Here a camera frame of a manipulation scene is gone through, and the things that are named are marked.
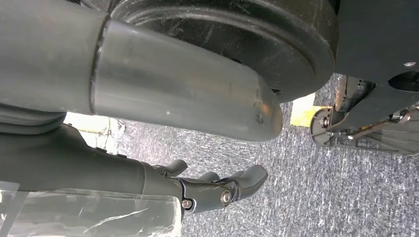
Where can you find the yellow floor marking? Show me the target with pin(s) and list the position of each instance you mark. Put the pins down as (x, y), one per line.
(302, 113)

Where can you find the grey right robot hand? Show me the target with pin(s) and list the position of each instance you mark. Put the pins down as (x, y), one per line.
(163, 85)

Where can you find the pale wooden table leg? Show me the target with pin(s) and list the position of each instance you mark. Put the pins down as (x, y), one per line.
(88, 129)

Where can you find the clear plastic film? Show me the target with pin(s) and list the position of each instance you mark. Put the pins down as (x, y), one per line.
(98, 216)

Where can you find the black round robot body part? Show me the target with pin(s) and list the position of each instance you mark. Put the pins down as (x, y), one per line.
(262, 39)

